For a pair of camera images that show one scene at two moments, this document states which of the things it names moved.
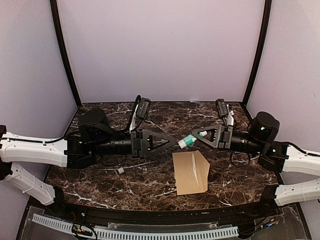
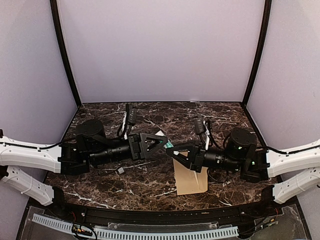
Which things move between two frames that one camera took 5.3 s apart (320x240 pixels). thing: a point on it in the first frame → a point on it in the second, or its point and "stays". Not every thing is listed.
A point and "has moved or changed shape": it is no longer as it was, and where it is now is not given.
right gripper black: [221, 136] → [187, 161]
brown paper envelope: [191, 172] stays
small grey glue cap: [120, 170] stays
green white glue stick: [190, 139] has moved or changed shape
